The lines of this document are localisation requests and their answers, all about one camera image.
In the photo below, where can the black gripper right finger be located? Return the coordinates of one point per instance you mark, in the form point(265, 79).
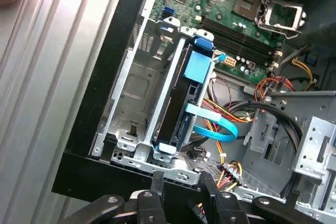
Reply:
point(225, 208)

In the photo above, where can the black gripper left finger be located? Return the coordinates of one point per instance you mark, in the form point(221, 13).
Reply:
point(149, 208)

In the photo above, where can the hard disk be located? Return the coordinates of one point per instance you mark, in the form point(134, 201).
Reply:
point(197, 66)

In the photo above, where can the grey metal disk bay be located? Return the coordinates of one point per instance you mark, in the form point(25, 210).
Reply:
point(136, 85)

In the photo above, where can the black open PC case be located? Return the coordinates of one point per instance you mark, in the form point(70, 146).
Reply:
point(94, 90)

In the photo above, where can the grey metal drive cage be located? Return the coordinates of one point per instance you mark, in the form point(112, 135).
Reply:
point(309, 103)

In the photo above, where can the white board connector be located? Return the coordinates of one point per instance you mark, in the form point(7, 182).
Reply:
point(229, 62)

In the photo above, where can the black RAM slot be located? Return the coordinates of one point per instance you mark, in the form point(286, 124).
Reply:
point(236, 41)
point(236, 45)
point(236, 31)
point(236, 36)

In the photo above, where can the metal locking lever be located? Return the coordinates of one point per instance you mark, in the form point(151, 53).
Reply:
point(287, 36)

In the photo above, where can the blue board data port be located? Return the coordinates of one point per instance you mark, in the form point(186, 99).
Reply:
point(168, 12)

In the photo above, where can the green motherboard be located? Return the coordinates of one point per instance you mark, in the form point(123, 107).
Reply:
point(220, 3)

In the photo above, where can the CPU socket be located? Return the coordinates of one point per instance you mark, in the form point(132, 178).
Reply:
point(246, 2)

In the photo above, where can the metal socket cover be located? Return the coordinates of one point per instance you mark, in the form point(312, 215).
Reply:
point(283, 1)

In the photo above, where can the grey power supply unit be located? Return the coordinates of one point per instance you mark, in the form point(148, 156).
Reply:
point(323, 3)

